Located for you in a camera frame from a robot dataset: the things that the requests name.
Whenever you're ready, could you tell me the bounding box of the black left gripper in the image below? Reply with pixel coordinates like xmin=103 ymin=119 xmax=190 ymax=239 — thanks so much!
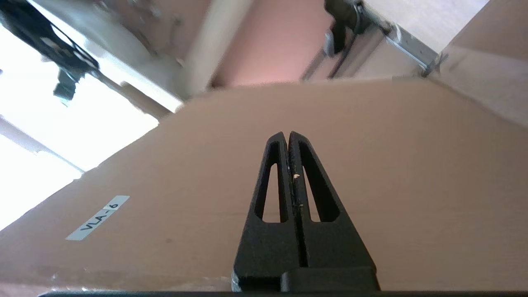
xmin=0 ymin=0 xmax=99 ymax=106

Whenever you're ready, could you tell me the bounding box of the brown cardboard shoe box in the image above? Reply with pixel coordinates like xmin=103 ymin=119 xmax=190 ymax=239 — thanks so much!
xmin=0 ymin=0 xmax=528 ymax=291

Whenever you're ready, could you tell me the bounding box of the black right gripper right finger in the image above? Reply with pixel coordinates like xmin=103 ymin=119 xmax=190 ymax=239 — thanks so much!
xmin=288 ymin=131 xmax=380 ymax=291

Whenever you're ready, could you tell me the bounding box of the thin black plug cable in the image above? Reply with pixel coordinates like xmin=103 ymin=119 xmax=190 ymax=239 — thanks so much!
xmin=324 ymin=0 xmax=365 ymax=56

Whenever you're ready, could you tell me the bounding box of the grey black power supply box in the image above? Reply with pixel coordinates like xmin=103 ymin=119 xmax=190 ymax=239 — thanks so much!
xmin=301 ymin=0 xmax=448 ymax=80

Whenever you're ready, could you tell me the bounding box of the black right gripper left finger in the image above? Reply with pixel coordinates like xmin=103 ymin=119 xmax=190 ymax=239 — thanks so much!
xmin=231 ymin=132 xmax=310 ymax=291

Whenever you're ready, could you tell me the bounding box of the brown plastic wrapped furniture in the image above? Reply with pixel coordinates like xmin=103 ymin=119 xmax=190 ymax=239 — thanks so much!
xmin=95 ymin=0 xmax=335 ymax=101

